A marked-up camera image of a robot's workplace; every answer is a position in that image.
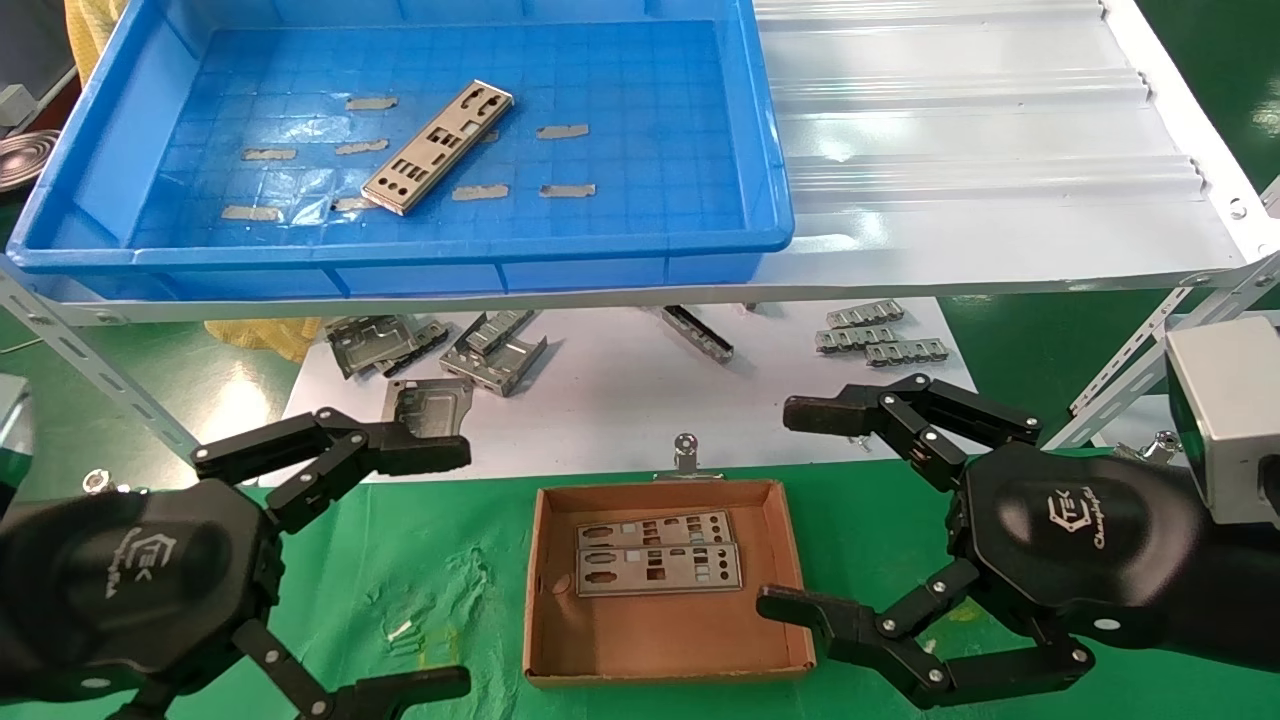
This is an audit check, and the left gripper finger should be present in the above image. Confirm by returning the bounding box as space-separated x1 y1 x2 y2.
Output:
192 408 471 534

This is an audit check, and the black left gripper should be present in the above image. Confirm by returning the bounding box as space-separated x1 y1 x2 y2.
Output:
0 480 471 720

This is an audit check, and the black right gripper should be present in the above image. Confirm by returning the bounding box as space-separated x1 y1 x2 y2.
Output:
756 375 1206 711

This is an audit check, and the metal I/O shield plate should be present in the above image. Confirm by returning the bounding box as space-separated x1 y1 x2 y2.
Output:
575 509 734 551
577 543 743 598
361 79 514 216

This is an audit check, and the brown cardboard box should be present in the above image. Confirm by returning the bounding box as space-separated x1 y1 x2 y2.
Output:
523 478 817 689

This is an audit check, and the blue plastic tray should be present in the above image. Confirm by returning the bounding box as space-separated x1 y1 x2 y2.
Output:
5 0 796 299

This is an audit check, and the green cloth mat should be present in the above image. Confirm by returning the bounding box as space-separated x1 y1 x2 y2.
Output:
0 455 1280 720

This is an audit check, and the small notched metal strip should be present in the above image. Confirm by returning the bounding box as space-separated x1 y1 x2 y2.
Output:
827 303 906 329
815 325 896 353
866 340 949 367

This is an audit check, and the long narrow metal strip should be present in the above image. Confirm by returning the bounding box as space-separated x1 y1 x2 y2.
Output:
655 304 735 364

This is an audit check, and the white board sheet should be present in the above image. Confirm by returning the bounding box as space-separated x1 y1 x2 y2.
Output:
270 297 979 488

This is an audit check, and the slotted steel angle brace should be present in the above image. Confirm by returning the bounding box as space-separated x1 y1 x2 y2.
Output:
0 262 206 466
1045 255 1280 451

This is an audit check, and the white corrugated metal shelf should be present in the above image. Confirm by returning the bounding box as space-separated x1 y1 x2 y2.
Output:
0 0 1280 326

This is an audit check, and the round ribbed metal disc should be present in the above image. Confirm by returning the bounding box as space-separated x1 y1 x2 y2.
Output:
0 130 63 193

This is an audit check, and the yellow woven bag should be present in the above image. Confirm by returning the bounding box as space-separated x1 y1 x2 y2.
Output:
63 0 131 86

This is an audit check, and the stamped metal bracket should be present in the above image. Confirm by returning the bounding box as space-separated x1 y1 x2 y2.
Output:
440 333 549 398
326 315 421 381
383 377 475 441

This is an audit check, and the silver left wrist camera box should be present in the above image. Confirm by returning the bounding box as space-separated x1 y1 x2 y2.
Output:
0 375 33 491

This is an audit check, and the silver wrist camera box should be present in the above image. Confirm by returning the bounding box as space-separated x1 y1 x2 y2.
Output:
0 375 33 491
1165 318 1280 526

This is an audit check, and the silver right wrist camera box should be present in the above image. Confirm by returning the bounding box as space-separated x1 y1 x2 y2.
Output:
1165 318 1280 526

